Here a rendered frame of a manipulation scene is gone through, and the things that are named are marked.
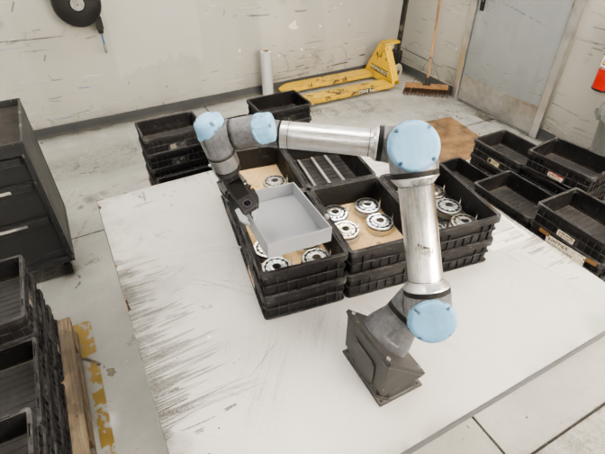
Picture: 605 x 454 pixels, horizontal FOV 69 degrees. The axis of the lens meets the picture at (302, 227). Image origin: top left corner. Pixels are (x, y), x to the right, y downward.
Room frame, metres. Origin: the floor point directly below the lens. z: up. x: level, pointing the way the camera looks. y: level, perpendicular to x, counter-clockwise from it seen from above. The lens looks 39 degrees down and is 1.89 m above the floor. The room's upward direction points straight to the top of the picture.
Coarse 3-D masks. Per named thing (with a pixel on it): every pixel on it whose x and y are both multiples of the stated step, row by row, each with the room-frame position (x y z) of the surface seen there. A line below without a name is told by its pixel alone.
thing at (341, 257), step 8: (304, 192) 1.41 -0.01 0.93; (312, 200) 1.38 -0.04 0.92; (320, 208) 1.31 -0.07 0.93; (240, 224) 1.21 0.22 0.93; (336, 232) 1.17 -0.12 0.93; (248, 240) 1.13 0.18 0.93; (336, 240) 1.13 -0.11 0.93; (248, 248) 1.11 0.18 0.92; (344, 248) 1.09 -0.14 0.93; (336, 256) 1.05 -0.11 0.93; (344, 256) 1.05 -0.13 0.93; (256, 264) 1.01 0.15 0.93; (296, 264) 1.01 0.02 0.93; (304, 264) 1.01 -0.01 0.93; (312, 264) 1.02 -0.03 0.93; (320, 264) 1.02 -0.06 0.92; (328, 264) 1.03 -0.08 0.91; (264, 272) 0.98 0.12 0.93; (272, 272) 0.98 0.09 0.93; (280, 272) 0.98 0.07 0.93; (288, 272) 0.99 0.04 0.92; (296, 272) 1.00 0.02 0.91
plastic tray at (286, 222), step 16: (256, 192) 1.18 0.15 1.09; (272, 192) 1.20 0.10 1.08; (288, 192) 1.22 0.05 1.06; (272, 208) 1.15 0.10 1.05; (288, 208) 1.15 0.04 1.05; (304, 208) 1.15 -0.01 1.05; (256, 224) 1.00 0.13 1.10; (272, 224) 1.06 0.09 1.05; (288, 224) 1.06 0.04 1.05; (304, 224) 1.06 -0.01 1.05; (320, 224) 1.05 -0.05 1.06; (272, 240) 0.98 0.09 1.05; (288, 240) 0.93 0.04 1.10; (304, 240) 0.95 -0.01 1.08; (320, 240) 0.98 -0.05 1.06; (272, 256) 0.91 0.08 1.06
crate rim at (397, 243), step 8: (336, 184) 1.47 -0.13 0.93; (344, 184) 1.47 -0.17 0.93; (384, 184) 1.47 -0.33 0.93; (312, 192) 1.41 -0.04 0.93; (392, 192) 1.41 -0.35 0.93; (344, 240) 1.13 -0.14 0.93; (400, 240) 1.13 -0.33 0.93; (368, 248) 1.09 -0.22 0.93; (376, 248) 1.09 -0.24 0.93; (384, 248) 1.10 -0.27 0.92; (392, 248) 1.11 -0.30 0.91; (352, 256) 1.06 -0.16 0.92; (360, 256) 1.07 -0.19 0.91
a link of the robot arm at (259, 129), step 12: (228, 120) 1.01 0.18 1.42; (240, 120) 1.00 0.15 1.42; (252, 120) 0.99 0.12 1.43; (264, 120) 0.99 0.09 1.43; (228, 132) 0.98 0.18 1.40; (240, 132) 0.98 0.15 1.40; (252, 132) 0.97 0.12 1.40; (264, 132) 0.97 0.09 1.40; (240, 144) 0.98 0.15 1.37; (252, 144) 0.98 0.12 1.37; (264, 144) 1.05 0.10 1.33
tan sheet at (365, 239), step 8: (352, 208) 1.44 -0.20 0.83; (352, 216) 1.39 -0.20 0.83; (360, 224) 1.33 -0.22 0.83; (360, 232) 1.29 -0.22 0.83; (368, 232) 1.29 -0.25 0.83; (392, 232) 1.28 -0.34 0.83; (360, 240) 1.24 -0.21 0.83; (368, 240) 1.24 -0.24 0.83; (376, 240) 1.24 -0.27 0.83; (384, 240) 1.24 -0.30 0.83; (392, 240) 1.24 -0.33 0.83; (352, 248) 1.20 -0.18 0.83; (360, 248) 1.20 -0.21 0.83
